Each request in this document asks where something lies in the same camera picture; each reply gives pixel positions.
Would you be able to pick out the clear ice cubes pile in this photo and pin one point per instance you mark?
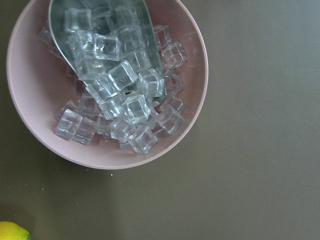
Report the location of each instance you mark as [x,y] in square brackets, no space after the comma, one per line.
[129,118]

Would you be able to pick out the metal ice scoop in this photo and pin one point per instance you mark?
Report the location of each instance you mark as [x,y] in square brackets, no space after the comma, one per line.
[110,44]

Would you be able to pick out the pink bowl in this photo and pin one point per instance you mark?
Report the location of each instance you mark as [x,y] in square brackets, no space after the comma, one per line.
[39,87]

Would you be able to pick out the yellow lemon near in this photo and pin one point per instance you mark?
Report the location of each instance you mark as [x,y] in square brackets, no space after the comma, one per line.
[12,231]

